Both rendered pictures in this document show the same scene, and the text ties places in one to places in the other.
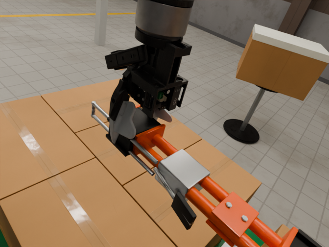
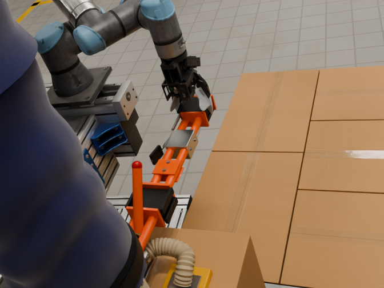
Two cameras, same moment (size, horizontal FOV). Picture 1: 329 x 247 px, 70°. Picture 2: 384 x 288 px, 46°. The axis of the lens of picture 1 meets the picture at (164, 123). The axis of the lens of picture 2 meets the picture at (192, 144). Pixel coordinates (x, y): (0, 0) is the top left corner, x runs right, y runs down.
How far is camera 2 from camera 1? 1.12 m
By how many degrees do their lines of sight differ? 65
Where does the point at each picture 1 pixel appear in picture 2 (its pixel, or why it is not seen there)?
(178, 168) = (175, 136)
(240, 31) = not seen: outside the picture
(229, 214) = (162, 164)
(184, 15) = (163, 48)
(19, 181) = (232, 144)
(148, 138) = (191, 117)
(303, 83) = not seen: outside the picture
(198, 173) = (179, 143)
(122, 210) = (274, 207)
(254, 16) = not seen: outside the picture
